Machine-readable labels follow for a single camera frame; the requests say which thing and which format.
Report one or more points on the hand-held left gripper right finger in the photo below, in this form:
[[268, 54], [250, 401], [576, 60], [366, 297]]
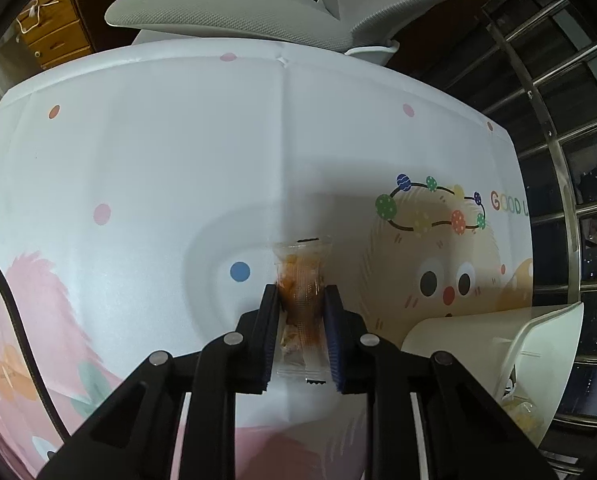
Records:
[[333, 340]]

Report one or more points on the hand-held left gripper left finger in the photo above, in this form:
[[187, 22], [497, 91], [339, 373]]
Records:
[[268, 340]]

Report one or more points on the small clear orange snack packet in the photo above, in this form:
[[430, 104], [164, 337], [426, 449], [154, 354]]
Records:
[[301, 280]]

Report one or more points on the white plastic bin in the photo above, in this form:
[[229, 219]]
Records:
[[458, 335]]

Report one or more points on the yellow snack packet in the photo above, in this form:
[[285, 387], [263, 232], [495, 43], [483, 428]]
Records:
[[523, 412]]

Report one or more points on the metal window bars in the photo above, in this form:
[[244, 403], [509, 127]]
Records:
[[558, 160]]

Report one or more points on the grey office chair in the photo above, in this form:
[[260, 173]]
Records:
[[228, 15]]

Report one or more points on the wooden desk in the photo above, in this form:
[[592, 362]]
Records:
[[53, 25]]

